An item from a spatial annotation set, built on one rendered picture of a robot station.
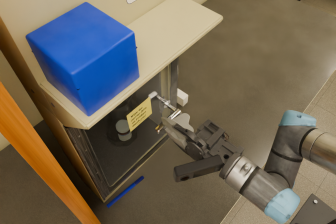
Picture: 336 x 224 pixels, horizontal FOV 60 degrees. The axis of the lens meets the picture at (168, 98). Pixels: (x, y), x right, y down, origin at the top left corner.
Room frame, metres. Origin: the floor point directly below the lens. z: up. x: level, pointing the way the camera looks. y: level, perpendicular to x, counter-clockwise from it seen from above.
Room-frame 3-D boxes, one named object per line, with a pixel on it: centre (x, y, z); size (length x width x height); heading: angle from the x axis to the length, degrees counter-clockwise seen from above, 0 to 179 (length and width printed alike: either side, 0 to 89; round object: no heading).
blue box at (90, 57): (0.29, 0.11, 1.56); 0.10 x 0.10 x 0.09; 48
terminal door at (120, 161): (0.39, 0.08, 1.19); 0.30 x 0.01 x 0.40; 137
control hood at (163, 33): (0.36, 0.05, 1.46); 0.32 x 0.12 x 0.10; 138
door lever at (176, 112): (0.42, 0.01, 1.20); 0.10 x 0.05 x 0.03; 137
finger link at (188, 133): (0.35, -0.05, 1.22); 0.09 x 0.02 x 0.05; 48
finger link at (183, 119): (0.40, -0.03, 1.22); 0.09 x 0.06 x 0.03; 48
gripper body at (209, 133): (0.33, -0.11, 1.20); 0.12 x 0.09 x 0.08; 48
